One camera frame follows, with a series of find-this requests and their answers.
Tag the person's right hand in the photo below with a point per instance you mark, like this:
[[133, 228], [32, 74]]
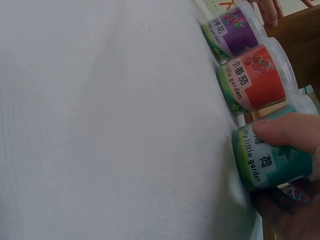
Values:
[[287, 133]]

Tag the person's left hand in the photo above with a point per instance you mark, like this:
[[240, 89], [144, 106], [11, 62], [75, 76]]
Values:
[[270, 12]]

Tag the person's left fingers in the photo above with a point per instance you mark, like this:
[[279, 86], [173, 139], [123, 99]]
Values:
[[270, 12]]

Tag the teal label plant can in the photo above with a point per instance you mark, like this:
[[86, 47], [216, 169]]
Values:
[[275, 165]]

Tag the brown wooden box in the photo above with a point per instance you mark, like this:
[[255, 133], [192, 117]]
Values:
[[300, 45]]

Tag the red label plant can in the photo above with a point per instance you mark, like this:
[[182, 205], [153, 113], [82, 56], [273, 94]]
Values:
[[257, 82]]

